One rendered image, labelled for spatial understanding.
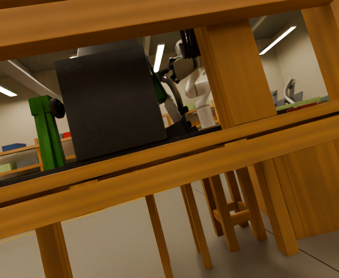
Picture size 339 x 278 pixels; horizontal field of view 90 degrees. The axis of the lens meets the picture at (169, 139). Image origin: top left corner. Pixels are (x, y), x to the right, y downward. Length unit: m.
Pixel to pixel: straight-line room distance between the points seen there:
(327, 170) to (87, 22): 1.64
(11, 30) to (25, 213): 0.42
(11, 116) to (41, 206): 7.22
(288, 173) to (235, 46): 1.12
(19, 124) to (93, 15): 7.10
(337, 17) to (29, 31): 0.90
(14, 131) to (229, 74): 7.34
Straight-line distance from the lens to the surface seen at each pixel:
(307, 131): 0.66
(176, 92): 0.78
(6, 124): 7.73
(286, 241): 1.49
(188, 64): 0.89
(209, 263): 1.47
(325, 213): 1.73
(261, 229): 1.64
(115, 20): 0.53
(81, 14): 0.55
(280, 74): 9.75
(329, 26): 0.87
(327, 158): 1.68
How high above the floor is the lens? 0.87
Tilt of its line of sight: 3 degrees up
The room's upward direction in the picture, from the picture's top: 15 degrees counter-clockwise
